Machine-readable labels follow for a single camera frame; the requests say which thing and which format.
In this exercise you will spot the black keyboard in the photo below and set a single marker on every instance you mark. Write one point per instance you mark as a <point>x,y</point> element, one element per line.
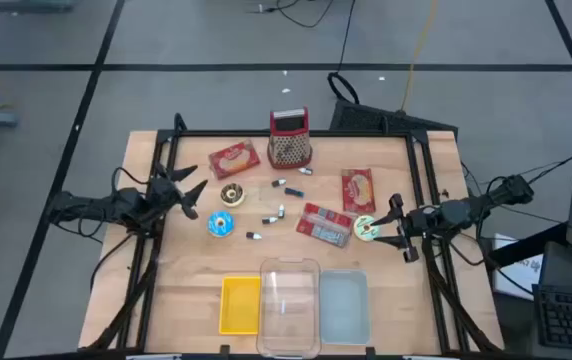
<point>571,317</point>

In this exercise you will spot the small dark blue bottle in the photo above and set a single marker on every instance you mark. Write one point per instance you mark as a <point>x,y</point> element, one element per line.
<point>294,192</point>

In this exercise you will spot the blue frosted toy donut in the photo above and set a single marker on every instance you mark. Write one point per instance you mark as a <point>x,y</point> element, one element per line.
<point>213,225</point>

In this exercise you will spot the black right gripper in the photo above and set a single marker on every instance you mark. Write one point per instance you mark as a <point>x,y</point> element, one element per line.
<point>423,220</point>

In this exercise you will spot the chocolate frosted toy donut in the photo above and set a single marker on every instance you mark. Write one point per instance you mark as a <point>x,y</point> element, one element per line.
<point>224,196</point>

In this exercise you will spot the black mesh panel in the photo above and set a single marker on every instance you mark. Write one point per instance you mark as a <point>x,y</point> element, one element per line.
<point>366,117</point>

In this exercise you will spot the red staples blister pack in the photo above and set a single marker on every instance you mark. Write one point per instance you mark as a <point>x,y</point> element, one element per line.
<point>323,225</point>

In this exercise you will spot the white paper sheet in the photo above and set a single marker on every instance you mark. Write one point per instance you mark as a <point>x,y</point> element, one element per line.
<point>521,275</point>

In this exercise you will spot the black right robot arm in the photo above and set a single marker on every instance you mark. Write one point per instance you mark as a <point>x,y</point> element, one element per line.
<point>471,207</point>

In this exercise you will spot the clear plastic bag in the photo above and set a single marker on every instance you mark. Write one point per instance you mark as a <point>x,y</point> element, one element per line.
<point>288,310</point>

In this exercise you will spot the red snack packet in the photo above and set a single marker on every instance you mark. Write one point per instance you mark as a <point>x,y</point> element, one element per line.
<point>233,160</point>
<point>358,192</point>

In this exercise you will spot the yellow plastic bin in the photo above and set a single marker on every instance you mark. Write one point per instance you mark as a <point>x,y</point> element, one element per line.
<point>240,305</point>

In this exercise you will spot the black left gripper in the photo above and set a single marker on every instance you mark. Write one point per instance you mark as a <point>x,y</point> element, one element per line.
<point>158,195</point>

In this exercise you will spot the red metal box grater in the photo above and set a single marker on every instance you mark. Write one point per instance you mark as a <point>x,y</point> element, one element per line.
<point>289,150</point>

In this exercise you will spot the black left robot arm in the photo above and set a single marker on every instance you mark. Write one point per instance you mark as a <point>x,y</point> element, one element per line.
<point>91,205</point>

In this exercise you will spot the grey flat floor panel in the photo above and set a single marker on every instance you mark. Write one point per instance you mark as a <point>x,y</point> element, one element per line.
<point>31,5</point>

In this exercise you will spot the white plastic bin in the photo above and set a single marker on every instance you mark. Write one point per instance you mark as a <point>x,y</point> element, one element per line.
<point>344,307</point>

